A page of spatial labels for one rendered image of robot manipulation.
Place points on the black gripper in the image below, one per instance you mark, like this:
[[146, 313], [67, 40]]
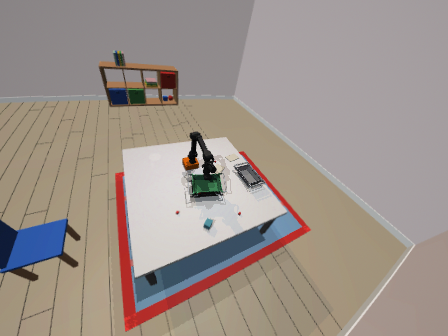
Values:
[[206, 173]]

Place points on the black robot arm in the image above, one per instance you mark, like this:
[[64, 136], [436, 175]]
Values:
[[207, 155]]

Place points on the teal cube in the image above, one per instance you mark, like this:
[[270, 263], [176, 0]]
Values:
[[208, 223]]

